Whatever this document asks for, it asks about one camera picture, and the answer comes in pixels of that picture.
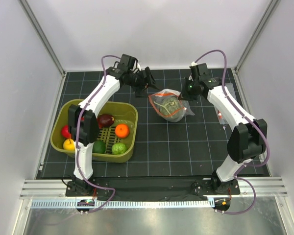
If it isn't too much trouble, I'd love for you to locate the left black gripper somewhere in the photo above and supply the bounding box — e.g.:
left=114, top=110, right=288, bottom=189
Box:
left=127, top=67, right=160, bottom=97

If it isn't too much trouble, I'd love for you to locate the netted green melon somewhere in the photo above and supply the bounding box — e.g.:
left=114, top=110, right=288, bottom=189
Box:
left=153, top=95, right=186, bottom=122

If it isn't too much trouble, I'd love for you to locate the clear zip bag orange zipper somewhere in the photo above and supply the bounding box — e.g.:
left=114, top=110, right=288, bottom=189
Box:
left=148, top=89, right=195, bottom=123

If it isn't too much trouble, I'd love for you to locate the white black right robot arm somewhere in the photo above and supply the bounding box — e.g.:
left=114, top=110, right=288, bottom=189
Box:
left=148, top=62, right=270, bottom=194

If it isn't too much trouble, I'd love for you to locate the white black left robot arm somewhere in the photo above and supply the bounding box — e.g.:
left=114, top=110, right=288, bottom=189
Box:
left=68, top=54, right=156, bottom=196

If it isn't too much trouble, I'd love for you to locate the spare clear zip bag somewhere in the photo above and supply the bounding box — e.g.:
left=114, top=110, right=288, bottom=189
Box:
left=215, top=83, right=237, bottom=125

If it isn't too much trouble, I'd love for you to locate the olive green plastic basket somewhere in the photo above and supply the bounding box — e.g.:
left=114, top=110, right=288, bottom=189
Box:
left=50, top=99, right=138, bottom=163

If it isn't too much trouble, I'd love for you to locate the orange tangerine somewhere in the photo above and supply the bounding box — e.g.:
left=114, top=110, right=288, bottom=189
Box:
left=115, top=124, right=130, bottom=139

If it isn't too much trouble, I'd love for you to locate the dark red apple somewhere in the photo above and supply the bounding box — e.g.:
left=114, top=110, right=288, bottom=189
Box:
left=97, top=114, right=115, bottom=127

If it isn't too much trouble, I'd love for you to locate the green avocado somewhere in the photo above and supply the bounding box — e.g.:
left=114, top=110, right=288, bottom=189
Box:
left=93, top=140, right=106, bottom=154

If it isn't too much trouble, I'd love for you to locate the yellow apple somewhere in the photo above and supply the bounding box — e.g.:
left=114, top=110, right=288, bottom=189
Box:
left=63, top=139, right=75, bottom=151

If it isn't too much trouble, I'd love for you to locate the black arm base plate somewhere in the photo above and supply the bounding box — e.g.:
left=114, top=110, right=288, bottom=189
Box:
left=66, top=176, right=240, bottom=201

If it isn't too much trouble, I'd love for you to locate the white slotted cable duct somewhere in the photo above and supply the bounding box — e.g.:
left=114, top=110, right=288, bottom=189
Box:
left=31, top=198, right=215, bottom=210

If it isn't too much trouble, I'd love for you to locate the aluminium front frame rail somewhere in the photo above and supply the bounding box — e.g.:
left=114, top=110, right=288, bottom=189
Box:
left=20, top=176, right=288, bottom=201

